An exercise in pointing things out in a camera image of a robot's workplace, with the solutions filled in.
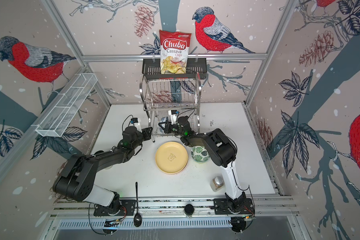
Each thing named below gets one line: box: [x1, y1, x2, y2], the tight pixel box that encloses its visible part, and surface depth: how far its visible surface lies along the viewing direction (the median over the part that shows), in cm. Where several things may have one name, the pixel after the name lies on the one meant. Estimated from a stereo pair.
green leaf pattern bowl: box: [190, 145, 211, 163], surface depth 90 cm
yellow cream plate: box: [154, 141, 189, 175], surface depth 92 cm
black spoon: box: [133, 181, 142, 227], surface depth 72 cm
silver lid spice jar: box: [210, 176, 225, 192], surface depth 75 cm
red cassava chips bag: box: [159, 29, 192, 75], surface depth 86 cm
